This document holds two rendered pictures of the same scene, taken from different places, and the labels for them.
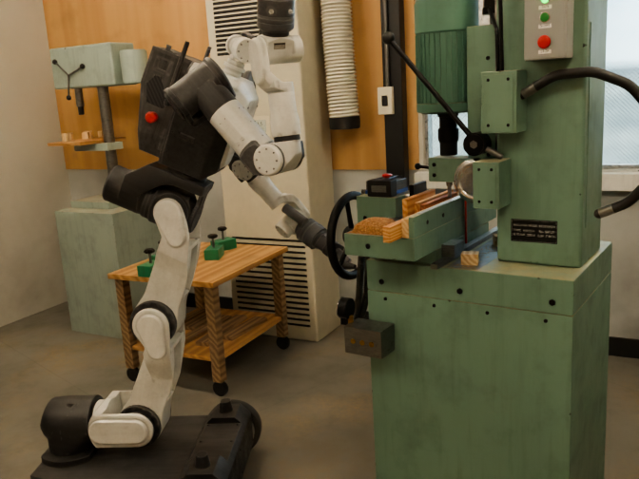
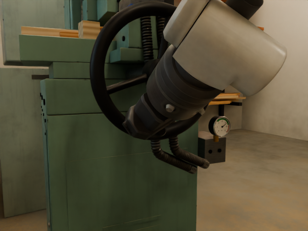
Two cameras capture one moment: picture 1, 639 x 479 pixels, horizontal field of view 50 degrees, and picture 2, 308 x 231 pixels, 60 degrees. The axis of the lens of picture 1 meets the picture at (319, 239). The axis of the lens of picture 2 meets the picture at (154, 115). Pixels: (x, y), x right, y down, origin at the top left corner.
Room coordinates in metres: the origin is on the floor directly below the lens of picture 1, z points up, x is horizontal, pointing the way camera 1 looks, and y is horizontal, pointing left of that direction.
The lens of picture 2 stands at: (2.66, 0.18, 0.79)
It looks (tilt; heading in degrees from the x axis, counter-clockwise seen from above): 7 degrees down; 212
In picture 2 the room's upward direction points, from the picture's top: straight up
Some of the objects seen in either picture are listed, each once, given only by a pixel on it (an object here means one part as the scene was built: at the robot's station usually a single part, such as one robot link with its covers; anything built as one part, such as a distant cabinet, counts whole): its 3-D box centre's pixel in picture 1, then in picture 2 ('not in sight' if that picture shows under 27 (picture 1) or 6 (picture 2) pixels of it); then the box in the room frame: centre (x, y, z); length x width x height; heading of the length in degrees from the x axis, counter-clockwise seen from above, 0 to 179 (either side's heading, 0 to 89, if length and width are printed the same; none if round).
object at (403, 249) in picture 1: (413, 223); (134, 55); (2.01, -0.28, 0.87); 0.61 x 0.30 x 0.06; 145
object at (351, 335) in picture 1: (368, 337); (205, 146); (1.84, -0.12, 0.58); 0.12 x 0.08 x 0.08; 55
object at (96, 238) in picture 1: (116, 189); not in sight; (3.84, 1.13, 0.79); 0.62 x 0.48 x 1.58; 61
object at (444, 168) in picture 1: (455, 171); (112, 9); (1.96, -0.40, 1.03); 0.14 x 0.07 x 0.09; 55
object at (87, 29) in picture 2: not in sight; (89, 31); (2.14, -0.34, 0.92); 0.05 x 0.04 x 0.04; 153
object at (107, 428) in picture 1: (129, 417); not in sight; (2.04, 0.65, 0.28); 0.21 x 0.20 x 0.13; 85
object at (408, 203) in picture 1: (419, 204); not in sight; (1.97, -0.30, 0.93); 0.19 x 0.02 x 0.07; 145
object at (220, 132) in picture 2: (347, 311); (218, 129); (1.88, -0.07, 0.65); 0.06 x 0.04 x 0.08; 145
